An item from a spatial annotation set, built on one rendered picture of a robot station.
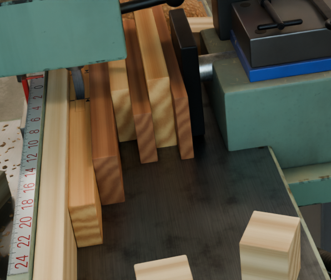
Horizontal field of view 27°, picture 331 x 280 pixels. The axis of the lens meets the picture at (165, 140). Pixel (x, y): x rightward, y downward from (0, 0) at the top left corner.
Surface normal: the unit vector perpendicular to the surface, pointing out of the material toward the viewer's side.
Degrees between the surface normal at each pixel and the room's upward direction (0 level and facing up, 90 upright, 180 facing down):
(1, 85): 0
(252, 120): 90
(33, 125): 0
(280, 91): 90
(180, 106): 90
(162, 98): 90
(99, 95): 0
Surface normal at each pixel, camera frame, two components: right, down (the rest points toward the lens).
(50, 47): 0.11, 0.52
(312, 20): -0.11, -0.84
